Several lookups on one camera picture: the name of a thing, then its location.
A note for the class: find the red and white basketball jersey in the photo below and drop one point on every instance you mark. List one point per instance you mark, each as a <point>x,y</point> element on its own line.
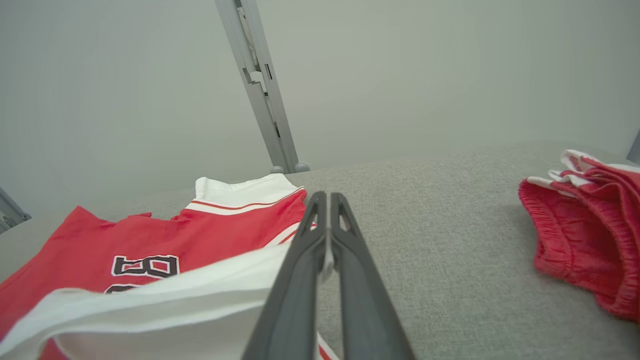
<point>150,235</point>

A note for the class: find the red and white shorts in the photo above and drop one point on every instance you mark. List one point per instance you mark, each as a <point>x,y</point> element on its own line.
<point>575,240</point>

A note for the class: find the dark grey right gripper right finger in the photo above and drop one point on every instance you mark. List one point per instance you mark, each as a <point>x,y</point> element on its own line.
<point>365,310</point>

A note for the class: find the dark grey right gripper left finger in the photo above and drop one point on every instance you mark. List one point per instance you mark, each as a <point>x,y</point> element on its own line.
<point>290,310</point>

